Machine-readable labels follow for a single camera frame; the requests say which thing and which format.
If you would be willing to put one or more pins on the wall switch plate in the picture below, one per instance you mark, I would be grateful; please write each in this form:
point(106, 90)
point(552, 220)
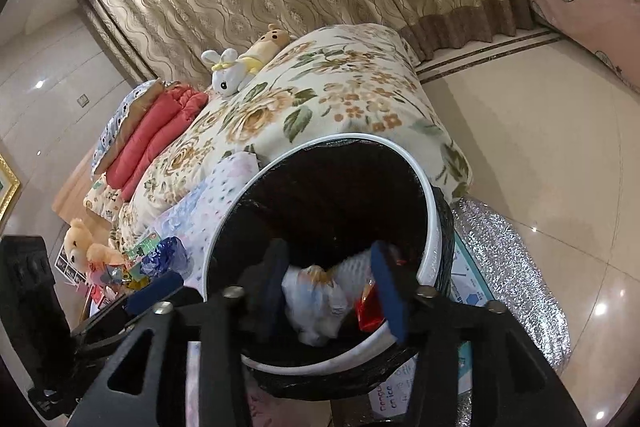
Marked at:
point(83, 99)

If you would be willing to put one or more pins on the silver foil mat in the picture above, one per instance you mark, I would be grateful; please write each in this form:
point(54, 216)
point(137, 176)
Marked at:
point(520, 267)

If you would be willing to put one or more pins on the white waste bin black liner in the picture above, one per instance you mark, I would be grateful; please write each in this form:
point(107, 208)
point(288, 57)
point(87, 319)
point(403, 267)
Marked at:
point(330, 187)

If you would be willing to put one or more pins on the white bunny plush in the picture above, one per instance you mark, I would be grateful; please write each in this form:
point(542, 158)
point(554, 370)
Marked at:
point(225, 74)

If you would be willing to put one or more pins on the cream floral quilt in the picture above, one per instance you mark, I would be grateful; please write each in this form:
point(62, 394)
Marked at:
point(325, 97)

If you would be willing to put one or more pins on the blue polka dot pillow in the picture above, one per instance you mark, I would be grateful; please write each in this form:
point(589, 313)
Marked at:
point(117, 127)

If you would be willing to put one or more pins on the wooden headboard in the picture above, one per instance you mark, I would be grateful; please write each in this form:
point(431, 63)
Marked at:
point(75, 187)

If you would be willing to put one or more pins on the green carton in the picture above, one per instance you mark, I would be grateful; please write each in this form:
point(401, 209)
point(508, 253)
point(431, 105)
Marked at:
point(142, 246)

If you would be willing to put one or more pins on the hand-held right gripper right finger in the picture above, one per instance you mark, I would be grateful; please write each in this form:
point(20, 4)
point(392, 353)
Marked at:
point(392, 302)

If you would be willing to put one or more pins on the gold framed painting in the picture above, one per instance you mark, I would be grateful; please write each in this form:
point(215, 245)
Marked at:
point(7, 187)

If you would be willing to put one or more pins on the white tissue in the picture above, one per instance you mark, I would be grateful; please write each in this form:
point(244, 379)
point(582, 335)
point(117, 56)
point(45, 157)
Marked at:
point(315, 302)

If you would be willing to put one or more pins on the printed paper sheet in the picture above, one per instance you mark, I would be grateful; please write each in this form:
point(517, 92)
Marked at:
point(467, 272)

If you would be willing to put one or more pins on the blue plastic wrapper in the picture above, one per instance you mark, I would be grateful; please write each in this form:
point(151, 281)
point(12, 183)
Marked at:
point(165, 257)

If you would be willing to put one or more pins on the black and white photo sheet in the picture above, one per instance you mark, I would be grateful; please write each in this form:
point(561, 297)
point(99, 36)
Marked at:
point(70, 264)

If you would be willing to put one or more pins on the tan bear plush yellow shirt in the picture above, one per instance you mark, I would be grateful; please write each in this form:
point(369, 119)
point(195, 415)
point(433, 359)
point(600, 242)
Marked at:
point(262, 49)

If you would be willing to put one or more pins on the red foil wrapper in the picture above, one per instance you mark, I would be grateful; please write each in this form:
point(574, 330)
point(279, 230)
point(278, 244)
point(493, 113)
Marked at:
point(367, 309)

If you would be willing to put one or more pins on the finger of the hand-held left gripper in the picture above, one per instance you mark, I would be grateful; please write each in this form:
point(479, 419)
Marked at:
point(155, 292)

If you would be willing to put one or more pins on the cream teddy bear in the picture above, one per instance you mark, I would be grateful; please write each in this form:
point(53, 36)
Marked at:
point(82, 247)

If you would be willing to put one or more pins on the pastel floral blanket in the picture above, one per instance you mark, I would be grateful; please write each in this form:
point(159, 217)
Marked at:
point(215, 197)

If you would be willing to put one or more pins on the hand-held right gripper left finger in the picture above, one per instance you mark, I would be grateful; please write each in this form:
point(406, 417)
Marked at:
point(276, 287)

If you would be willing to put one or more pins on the folded red quilt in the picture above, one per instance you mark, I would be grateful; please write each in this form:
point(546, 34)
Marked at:
point(155, 137)

